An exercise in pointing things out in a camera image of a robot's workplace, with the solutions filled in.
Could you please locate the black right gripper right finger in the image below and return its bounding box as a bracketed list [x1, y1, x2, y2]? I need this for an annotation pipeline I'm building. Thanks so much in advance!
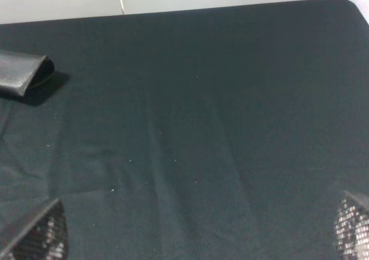
[334, 191, 368, 260]

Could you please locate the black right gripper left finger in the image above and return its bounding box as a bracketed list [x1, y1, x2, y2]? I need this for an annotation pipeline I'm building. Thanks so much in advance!
[1, 198, 69, 259]

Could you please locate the black tablecloth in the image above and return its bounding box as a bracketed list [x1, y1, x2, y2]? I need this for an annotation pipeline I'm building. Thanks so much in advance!
[1, 0, 368, 259]

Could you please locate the black leather case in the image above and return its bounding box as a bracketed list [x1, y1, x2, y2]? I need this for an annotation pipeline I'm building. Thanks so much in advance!
[1, 50, 55, 97]

